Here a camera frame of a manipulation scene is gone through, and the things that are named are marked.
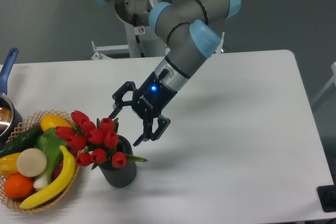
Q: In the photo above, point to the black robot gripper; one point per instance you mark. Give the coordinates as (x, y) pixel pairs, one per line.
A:
(152, 100)

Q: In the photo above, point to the red tulip bouquet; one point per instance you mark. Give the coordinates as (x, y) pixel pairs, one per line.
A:
(97, 143)

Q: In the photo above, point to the dark grey ribbed vase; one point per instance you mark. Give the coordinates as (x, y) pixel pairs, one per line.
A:
(120, 177)

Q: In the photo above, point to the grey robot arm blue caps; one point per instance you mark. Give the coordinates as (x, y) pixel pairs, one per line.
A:
(181, 34)

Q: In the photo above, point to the yellow squash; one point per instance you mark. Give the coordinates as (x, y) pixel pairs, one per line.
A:
(53, 121)

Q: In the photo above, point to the yellow banana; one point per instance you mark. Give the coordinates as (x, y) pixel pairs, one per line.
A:
(57, 186)

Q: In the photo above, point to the green bok choy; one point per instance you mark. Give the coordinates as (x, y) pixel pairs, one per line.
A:
(49, 143)

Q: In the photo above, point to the purple red vegetable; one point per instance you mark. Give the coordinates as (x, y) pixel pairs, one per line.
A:
(58, 168)

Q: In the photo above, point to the woven wicker basket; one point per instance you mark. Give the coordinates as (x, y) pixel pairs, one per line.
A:
(28, 123)

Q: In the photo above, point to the dark green cucumber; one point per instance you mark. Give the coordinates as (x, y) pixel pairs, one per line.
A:
(22, 142)

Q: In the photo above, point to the beige round disc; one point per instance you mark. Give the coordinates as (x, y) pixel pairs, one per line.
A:
(31, 162)

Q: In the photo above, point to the yellow bell pepper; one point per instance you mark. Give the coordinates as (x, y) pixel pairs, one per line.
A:
(8, 165)

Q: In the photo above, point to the orange fruit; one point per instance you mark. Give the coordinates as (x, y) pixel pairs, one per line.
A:
(18, 186)

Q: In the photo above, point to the black device at table edge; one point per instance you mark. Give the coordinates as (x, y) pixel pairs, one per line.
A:
(326, 196)

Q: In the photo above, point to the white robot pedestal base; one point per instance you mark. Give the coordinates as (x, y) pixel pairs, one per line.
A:
(142, 38)

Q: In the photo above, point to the blue handled saucepan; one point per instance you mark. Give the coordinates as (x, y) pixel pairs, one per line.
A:
(10, 117)

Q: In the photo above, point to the white furniture frame right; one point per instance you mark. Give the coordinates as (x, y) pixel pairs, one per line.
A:
(325, 91)

